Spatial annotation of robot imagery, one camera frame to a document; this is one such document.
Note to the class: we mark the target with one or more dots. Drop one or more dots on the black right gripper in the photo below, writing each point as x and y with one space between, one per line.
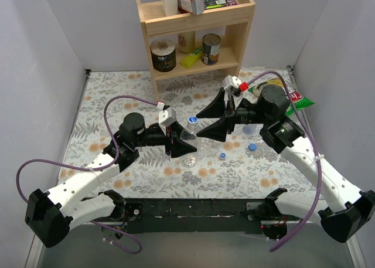
231 115

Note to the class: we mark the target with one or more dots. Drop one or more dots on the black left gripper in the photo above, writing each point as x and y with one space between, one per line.
169 139

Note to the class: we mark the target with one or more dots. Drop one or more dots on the crushed clear bottle blue-white cap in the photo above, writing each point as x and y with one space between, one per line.
188 135

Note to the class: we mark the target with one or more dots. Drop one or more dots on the white blue small bottle cap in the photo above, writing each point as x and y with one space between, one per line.
192 120

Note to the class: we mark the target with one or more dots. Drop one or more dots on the clear bottle with blue cap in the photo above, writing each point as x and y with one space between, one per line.
249 129

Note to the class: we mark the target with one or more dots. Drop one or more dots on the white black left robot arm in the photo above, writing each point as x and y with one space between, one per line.
52 214

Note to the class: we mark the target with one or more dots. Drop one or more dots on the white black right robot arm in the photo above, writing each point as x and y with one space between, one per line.
341 208

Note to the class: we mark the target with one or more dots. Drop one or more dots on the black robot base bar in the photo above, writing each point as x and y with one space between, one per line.
158 215

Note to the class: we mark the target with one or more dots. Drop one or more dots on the white tall bottle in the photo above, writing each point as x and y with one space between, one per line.
170 7

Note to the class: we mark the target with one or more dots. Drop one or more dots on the floral patterned table mat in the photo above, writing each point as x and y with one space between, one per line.
110 96

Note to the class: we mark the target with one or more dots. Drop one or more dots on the yellow green packet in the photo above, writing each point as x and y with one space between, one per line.
191 58

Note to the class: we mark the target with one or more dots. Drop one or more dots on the green white chips bag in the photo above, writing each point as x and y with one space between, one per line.
296 99

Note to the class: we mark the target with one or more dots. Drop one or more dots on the tin food can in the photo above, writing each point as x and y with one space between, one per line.
210 47

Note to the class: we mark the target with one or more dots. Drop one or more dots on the wooden two-tier shelf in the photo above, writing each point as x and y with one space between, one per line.
235 19

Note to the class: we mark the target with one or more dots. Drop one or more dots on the black wrapped paper roll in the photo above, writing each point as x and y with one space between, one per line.
163 53

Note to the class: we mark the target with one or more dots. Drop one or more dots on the cream cylindrical jar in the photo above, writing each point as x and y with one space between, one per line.
186 41

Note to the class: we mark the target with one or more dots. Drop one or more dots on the red grey carton box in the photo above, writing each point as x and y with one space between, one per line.
195 7

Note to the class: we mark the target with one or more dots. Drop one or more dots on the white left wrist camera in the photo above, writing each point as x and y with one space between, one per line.
166 116

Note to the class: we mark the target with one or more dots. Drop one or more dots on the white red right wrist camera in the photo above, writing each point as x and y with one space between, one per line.
235 87

